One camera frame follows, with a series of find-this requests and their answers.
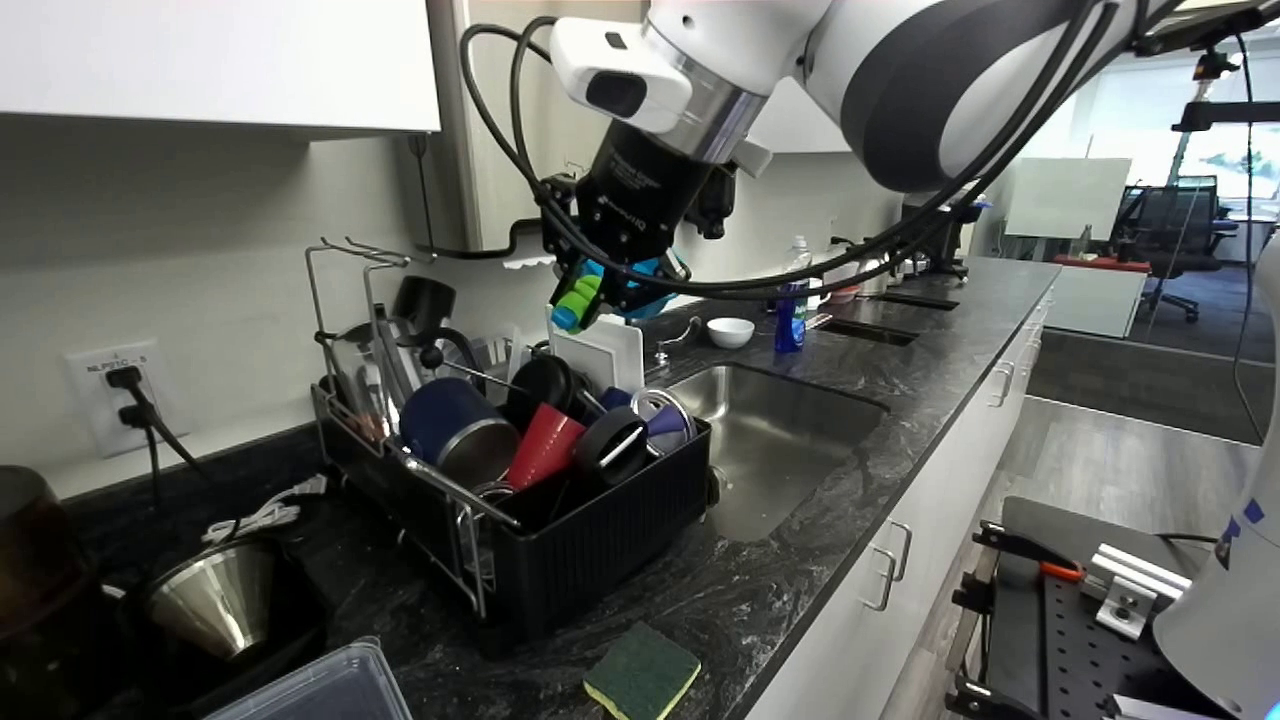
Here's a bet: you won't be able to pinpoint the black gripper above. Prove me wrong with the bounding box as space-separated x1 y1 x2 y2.
537 116 739 329

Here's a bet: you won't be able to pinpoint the blue plastic bowl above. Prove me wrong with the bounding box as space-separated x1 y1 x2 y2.
550 249 681 336

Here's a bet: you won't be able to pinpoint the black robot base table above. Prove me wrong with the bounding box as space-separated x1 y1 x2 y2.
941 493 1234 720

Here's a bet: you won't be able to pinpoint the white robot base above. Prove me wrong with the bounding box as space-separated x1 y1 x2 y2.
1148 231 1280 720

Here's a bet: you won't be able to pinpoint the stainless steel sink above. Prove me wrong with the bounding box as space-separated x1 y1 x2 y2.
660 359 893 542

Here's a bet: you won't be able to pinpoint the white cutting board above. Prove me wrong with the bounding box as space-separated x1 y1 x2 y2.
541 307 649 400

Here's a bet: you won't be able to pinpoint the small white bowl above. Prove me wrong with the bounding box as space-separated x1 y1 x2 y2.
701 311 759 355

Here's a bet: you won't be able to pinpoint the purple clear cup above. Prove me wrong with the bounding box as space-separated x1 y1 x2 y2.
630 383 701 458

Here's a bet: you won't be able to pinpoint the black cup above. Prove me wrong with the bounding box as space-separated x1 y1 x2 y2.
571 407 655 483

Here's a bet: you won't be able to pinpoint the blue dish soap bottle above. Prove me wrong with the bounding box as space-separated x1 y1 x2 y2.
767 279 816 359

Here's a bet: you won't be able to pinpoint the red cup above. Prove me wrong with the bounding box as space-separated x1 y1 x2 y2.
502 400 588 498

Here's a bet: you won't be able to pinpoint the navy blue steel tumbler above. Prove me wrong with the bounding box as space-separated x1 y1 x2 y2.
398 371 526 493

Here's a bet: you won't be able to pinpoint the black dish rack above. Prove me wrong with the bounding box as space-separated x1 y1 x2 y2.
301 236 724 649

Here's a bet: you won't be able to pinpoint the black coffee machine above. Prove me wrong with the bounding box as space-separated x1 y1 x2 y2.
893 190 996 284

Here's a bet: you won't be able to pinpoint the white lower cabinets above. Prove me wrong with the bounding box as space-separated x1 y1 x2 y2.
739 286 1062 720

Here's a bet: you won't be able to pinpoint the green yellow sponge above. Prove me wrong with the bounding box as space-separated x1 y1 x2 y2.
582 620 707 720

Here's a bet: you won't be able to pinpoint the white upper cabinet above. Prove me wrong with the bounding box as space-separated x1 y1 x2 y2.
0 0 443 141

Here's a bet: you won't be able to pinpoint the clear plastic container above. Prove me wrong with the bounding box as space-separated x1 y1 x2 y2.
204 632 422 720

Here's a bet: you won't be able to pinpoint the steel cone funnel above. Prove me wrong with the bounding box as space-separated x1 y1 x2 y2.
141 534 283 662

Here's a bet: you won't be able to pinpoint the black office chair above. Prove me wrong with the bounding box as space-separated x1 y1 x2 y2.
1108 177 1242 329

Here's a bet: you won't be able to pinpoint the brown pot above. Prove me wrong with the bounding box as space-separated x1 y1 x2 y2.
0 465 100 649

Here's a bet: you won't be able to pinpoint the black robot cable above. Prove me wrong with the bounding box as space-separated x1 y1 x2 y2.
456 0 1135 302

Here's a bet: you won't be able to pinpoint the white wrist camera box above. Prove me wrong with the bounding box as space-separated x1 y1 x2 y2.
550 11 701 141

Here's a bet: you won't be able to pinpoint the black power plug cable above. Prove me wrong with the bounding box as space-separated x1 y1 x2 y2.
103 362 208 489

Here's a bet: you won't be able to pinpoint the red handled black tool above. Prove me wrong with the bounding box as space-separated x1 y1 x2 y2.
970 520 1092 587

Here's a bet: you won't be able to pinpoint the white wall outlet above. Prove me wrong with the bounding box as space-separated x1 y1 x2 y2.
64 336 175 458

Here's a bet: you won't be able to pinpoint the aluminium bracket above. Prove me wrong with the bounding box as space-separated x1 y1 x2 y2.
1088 538 1197 645

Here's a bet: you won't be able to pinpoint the black camera on stand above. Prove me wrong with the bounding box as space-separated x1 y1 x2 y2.
1135 0 1280 137

